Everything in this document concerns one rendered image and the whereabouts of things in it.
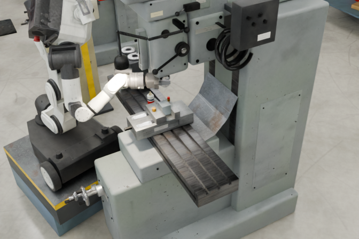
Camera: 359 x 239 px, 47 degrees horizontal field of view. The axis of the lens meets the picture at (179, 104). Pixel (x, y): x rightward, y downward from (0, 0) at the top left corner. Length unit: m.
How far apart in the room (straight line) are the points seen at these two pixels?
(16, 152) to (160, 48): 1.64
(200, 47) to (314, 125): 2.16
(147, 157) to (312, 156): 1.77
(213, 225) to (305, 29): 1.36
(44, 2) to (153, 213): 1.32
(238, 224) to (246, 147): 0.59
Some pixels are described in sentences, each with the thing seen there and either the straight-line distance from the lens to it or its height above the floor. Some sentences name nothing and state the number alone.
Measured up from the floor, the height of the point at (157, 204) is 0.51.
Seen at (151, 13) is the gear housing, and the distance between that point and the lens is 1.86.
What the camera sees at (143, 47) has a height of 1.46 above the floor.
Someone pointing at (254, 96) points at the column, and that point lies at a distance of 2.28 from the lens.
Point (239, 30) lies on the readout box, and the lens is 1.83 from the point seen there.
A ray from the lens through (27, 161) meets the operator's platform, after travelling 3.14.
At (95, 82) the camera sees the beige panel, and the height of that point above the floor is 0.26.
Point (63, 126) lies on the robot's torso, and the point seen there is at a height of 0.70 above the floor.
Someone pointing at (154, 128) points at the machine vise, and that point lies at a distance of 2.27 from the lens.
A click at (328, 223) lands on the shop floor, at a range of 3.20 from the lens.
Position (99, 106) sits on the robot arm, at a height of 1.16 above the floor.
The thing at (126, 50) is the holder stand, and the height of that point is 1.13.
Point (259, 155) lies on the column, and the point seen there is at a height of 0.65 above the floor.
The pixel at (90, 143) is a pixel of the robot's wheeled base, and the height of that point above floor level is 0.59.
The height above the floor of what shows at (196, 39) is 1.49.
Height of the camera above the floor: 2.39
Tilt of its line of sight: 35 degrees down
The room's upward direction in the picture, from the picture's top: 2 degrees counter-clockwise
